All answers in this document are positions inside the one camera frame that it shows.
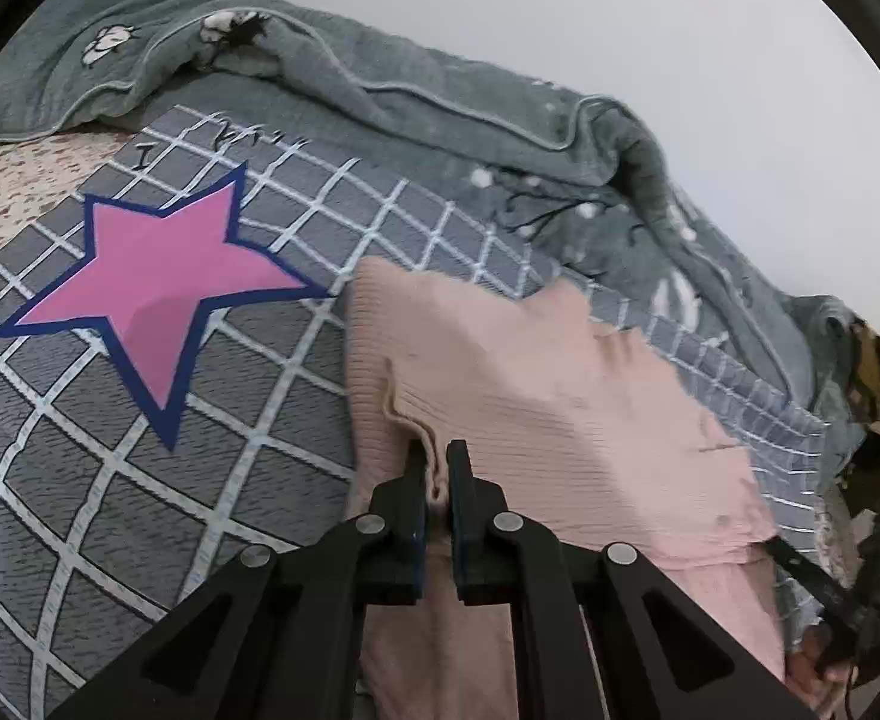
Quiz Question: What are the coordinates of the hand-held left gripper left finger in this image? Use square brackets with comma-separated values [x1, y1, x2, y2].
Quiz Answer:
[48, 438, 429, 720]

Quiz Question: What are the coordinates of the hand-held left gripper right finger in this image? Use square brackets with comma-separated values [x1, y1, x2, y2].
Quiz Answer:
[446, 439, 817, 720]

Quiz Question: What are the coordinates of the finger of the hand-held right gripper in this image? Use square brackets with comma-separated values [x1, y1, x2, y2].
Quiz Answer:
[765, 538, 861, 665]

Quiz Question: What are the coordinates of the pink knitted sweater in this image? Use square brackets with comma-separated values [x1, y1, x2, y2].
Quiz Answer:
[342, 256, 789, 720]

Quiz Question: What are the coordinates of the person's right hand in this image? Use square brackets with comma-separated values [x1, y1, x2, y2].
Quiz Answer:
[786, 630, 853, 715]

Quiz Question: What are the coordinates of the grey checked star bed cover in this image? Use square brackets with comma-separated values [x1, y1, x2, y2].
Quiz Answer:
[0, 105, 823, 720]

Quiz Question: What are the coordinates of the grey-green fleece blanket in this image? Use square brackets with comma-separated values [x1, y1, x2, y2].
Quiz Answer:
[0, 0, 872, 421]

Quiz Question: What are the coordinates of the white floral bed sheet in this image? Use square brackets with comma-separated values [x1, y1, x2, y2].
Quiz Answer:
[0, 131, 137, 282]

